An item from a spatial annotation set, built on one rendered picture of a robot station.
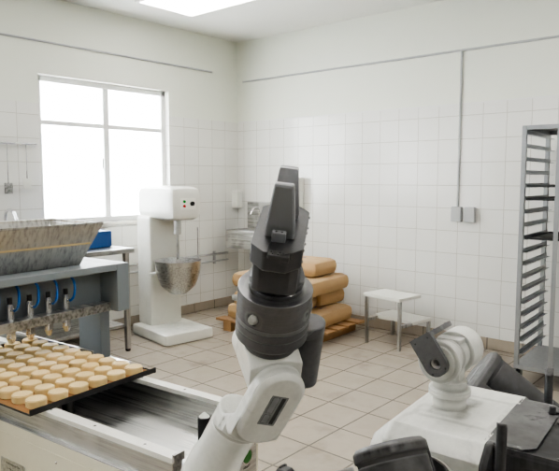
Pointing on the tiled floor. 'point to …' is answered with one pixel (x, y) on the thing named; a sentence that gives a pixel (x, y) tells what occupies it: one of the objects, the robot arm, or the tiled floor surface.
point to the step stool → (394, 312)
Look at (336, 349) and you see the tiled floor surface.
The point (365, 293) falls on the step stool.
